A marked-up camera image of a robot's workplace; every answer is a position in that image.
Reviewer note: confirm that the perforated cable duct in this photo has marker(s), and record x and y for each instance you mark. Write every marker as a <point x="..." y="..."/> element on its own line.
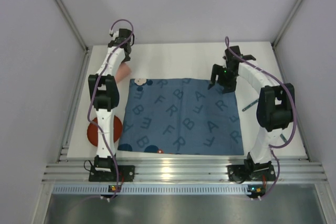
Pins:
<point x="156" y="189"/>

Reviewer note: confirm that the aluminium frame post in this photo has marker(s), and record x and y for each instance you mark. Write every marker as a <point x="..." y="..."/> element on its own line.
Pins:
<point x="71" y="24"/>
<point x="286" y="24"/>

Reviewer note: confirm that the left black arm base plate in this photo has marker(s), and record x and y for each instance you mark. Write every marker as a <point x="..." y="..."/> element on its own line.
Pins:
<point x="126" y="174"/>

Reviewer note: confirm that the aluminium mounting rail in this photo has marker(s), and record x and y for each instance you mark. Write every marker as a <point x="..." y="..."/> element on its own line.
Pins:
<point x="178" y="170"/>

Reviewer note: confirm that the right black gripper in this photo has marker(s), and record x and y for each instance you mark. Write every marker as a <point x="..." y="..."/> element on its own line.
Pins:
<point x="220" y="71"/>

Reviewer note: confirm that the red plastic plate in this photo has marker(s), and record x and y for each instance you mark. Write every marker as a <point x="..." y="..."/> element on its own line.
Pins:
<point x="92" y="132"/>

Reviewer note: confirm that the left aluminium frame post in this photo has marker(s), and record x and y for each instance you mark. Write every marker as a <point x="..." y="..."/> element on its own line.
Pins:
<point x="71" y="24"/>

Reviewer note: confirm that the green-handled fork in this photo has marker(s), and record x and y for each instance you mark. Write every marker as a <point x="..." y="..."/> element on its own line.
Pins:
<point x="250" y="105"/>

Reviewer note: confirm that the blue letter-print cloth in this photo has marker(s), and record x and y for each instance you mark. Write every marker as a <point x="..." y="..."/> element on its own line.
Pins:
<point x="180" y="116"/>

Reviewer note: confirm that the pink plastic cup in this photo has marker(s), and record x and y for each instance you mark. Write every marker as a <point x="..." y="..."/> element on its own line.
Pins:
<point x="122" y="72"/>

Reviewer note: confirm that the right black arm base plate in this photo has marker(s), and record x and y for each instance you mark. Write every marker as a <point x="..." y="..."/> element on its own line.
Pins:
<point x="240" y="174"/>

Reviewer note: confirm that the right aluminium frame post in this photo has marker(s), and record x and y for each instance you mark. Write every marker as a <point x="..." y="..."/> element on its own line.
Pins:
<point x="286" y="24"/>

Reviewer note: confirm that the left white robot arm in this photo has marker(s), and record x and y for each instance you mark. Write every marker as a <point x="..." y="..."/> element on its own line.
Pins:
<point x="104" y="98"/>

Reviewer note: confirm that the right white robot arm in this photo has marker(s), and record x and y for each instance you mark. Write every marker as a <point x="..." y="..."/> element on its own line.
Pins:
<point x="275" y="111"/>

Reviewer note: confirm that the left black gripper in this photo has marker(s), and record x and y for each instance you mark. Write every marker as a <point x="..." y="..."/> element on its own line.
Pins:
<point x="127" y="51"/>

